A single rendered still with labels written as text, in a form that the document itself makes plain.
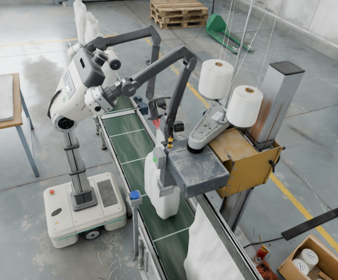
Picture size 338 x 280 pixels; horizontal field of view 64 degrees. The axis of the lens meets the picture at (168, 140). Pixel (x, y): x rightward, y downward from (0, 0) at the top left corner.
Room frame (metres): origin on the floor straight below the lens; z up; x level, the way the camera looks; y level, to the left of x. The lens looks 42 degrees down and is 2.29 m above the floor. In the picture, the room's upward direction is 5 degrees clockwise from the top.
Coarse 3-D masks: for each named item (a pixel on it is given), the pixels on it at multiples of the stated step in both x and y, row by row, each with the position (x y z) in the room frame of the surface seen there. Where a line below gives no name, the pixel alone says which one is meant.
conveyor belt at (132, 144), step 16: (112, 128) 2.25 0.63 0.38; (128, 128) 2.28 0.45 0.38; (128, 144) 2.02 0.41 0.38; (144, 144) 2.04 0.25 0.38; (128, 160) 1.80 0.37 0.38; (144, 160) 1.82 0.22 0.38; (128, 176) 1.60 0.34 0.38; (144, 192) 1.43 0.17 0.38; (144, 208) 1.27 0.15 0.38; (160, 224) 1.14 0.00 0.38; (176, 224) 1.15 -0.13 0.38; (160, 240) 1.01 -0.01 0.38; (176, 240) 1.02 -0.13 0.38; (160, 256) 0.89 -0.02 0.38; (176, 256) 0.90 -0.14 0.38; (176, 272) 0.79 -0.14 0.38
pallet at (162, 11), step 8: (152, 0) 7.16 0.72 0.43; (160, 0) 7.22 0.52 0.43; (168, 0) 7.29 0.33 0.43; (176, 0) 7.36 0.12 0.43; (184, 0) 7.43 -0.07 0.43; (192, 0) 7.50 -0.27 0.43; (160, 8) 6.55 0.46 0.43; (168, 8) 6.61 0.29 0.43; (176, 8) 6.67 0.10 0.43; (184, 8) 6.73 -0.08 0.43; (192, 8) 6.78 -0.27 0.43; (200, 8) 6.85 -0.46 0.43; (160, 16) 6.44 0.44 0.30; (168, 16) 6.51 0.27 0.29
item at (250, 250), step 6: (240, 228) 1.39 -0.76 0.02; (234, 234) 1.32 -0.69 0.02; (240, 234) 1.33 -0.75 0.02; (240, 240) 1.27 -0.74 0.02; (246, 240) 1.28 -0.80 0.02; (252, 246) 1.22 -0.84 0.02; (246, 252) 1.16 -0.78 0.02; (252, 252) 1.17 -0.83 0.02; (252, 258) 1.11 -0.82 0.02; (258, 258) 1.10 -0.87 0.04; (258, 264) 1.06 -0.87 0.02
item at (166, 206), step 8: (160, 136) 1.45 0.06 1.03; (160, 144) 1.43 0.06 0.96; (152, 152) 1.47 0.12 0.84; (152, 160) 1.40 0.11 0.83; (152, 168) 1.34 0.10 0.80; (144, 176) 1.45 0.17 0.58; (152, 176) 1.32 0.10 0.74; (152, 184) 1.30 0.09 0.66; (152, 192) 1.30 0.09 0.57; (176, 192) 1.20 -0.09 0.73; (152, 200) 1.29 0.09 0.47; (160, 200) 1.19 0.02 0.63; (168, 200) 1.17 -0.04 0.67; (176, 200) 1.20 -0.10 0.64; (160, 208) 1.18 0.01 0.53; (168, 208) 1.17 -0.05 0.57; (176, 208) 1.21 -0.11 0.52; (160, 216) 1.18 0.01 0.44; (168, 216) 1.18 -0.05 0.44
